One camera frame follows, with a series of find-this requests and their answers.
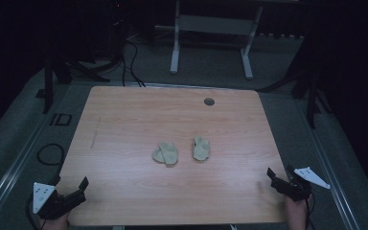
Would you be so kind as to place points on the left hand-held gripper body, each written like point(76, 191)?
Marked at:
point(60, 202)

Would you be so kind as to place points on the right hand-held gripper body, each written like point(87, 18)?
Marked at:
point(295, 191)

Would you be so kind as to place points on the beige sock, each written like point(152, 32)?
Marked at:
point(201, 149)
point(166, 154)

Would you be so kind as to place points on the person's left hand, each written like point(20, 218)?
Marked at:
point(56, 223)

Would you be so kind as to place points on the person's right hand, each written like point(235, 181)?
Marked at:
point(295, 214)

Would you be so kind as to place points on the black metal stand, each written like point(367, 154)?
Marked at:
point(48, 86)
point(312, 102)

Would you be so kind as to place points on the round grey table grommet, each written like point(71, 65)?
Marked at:
point(209, 102)

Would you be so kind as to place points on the dark equipment tower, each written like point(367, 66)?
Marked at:
point(118, 32)

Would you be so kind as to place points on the metal floor rail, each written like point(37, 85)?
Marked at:
point(12, 174)
point(332, 179)

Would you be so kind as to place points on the white metal desk frame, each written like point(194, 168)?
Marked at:
point(215, 25)

